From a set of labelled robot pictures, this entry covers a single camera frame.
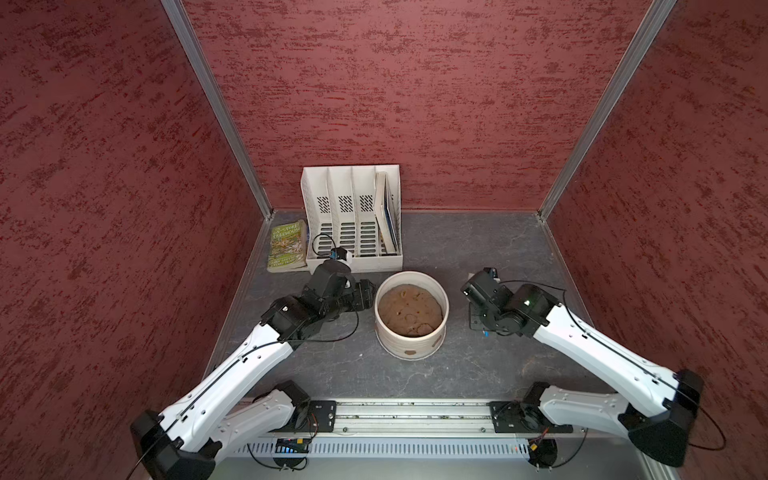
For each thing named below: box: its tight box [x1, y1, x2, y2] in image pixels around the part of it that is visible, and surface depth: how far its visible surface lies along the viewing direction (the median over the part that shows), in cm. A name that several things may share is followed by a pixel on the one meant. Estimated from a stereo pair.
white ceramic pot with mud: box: [374, 270, 450, 361], surface depth 83 cm
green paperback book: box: [267, 219, 308, 273], surface depth 108 cm
